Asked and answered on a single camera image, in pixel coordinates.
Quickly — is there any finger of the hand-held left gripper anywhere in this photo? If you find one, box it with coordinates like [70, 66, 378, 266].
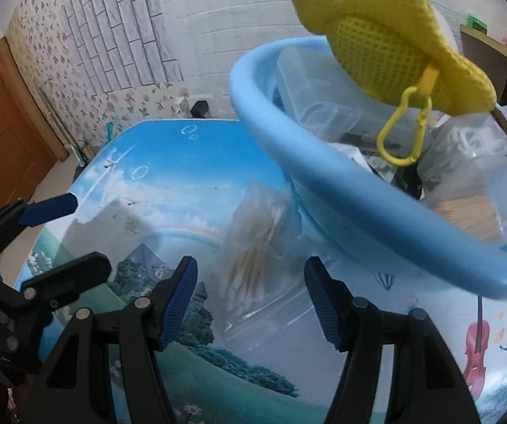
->
[16, 252, 113, 314]
[0, 193, 79, 266]

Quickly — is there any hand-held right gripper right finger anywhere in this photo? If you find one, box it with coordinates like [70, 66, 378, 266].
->
[303, 256, 479, 424]

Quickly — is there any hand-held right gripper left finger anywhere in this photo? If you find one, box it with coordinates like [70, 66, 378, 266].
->
[26, 255, 199, 424]

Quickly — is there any clear bag of cotton swabs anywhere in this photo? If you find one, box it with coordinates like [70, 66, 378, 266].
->
[211, 181, 307, 341]

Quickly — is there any light blue plastic basin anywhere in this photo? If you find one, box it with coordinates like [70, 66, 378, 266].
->
[229, 37, 507, 300]

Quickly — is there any clear toothpick box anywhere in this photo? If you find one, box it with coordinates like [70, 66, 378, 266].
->
[430, 159, 507, 246]

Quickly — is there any clear box of white rings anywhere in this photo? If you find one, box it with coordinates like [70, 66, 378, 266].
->
[417, 112, 507, 186]

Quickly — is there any white plush toy yellow star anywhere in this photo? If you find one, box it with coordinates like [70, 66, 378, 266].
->
[290, 0, 498, 166]

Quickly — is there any scenic printed desktop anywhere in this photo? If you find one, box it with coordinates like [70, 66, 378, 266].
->
[15, 117, 507, 424]

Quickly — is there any orange wooden door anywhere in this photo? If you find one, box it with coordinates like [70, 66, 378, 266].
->
[0, 13, 71, 213]

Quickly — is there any wooden table with black legs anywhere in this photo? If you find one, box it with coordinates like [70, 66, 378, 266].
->
[459, 24, 507, 142]

